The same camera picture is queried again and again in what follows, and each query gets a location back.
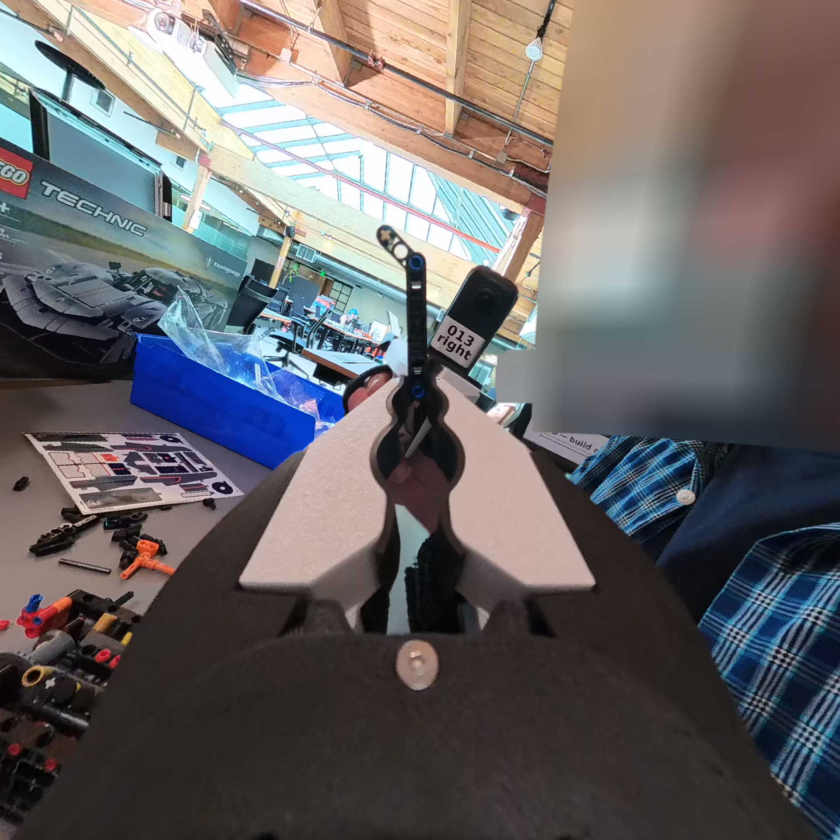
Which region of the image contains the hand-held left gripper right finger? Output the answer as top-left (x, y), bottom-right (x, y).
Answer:
top-left (430, 382), bottom-right (598, 634)

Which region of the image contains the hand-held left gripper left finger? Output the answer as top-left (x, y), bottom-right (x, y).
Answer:
top-left (238, 381), bottom-right (404, 634)

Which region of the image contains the black lego gear rack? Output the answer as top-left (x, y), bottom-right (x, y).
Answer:
top-left (402, 252), bottom-right (439, 460)

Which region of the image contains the pile of black lego pieces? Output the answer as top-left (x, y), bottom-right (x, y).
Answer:
top-left (29, 505), bottom-right (168, 571)

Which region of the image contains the lego car chassis assembly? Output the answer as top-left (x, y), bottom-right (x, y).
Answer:
top-left (0, 587), bottom-right (143, 824)

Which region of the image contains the lego set box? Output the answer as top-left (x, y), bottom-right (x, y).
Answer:
top-left (0, 136), bottom-right (253, 383)

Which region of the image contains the person's right hand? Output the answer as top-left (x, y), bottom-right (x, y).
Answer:
top-left (387, 450), bottom-right (455, 535)

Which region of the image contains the white printed paper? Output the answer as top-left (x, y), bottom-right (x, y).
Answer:
top-left (525, 430), bottom-right (614, 472)

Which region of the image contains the blue plastic bin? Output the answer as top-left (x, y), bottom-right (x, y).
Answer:
top-left (130, 331), bottom-right (347, 471)

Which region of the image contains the sticker sheet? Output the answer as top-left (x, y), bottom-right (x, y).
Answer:
top-left (24, 431), bottom-right (245, 516)

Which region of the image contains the black office chair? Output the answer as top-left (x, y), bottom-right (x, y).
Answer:
top-left (226, 274), bottom-right (280, 336)

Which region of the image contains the dark blue undershirt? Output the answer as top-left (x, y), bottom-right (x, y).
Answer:
top-left (656, 445), bottom-right (840, 624)

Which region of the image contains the clear plastic bag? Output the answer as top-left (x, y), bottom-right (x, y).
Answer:
top-left (157, 287), bottom-right (345, 434)

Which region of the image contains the hanging light bulb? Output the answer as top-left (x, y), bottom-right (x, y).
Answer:
top-left (525, 0), bottom-right (559, 63)

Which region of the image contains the plaid shirt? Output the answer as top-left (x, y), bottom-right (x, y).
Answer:
top-left (567, 433), bottom-right (840, 840)

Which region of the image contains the black monitor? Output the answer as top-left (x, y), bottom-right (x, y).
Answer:
top-left (29, 88), bottom-right (173, 221)

